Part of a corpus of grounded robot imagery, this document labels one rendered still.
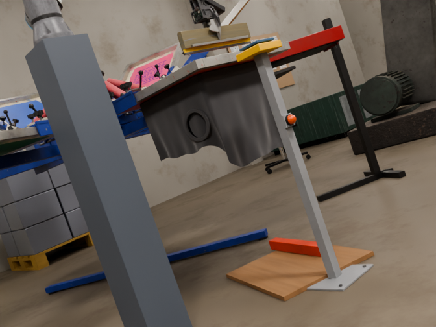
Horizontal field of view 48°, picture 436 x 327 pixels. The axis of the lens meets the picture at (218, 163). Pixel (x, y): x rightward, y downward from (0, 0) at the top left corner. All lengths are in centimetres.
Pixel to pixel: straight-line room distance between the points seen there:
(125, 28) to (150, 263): 617
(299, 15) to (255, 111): 867
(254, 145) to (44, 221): 347
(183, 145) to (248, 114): 34
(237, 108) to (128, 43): 565
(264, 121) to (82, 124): 84
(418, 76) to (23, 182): 427
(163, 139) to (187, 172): 532
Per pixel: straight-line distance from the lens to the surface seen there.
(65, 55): 186
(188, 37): 213
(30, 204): 526
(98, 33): 751
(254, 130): 218
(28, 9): 197
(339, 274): 202
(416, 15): 575
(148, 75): 424
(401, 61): 580
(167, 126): 230
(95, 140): 181
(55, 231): 533
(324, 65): 1093
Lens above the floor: 69
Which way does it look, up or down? 3 degrees down
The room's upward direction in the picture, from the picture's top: 19 degrees counter-clockwise
